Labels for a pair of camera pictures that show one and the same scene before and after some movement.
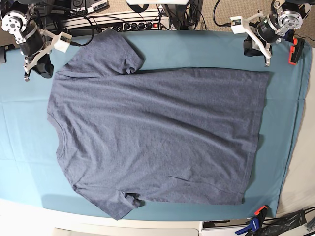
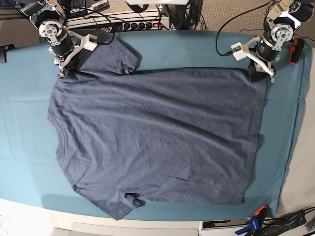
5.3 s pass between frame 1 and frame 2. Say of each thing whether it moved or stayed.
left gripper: moved
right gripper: moved
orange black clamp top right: stayed
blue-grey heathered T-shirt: stayed
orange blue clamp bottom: stayed
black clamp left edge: stayed
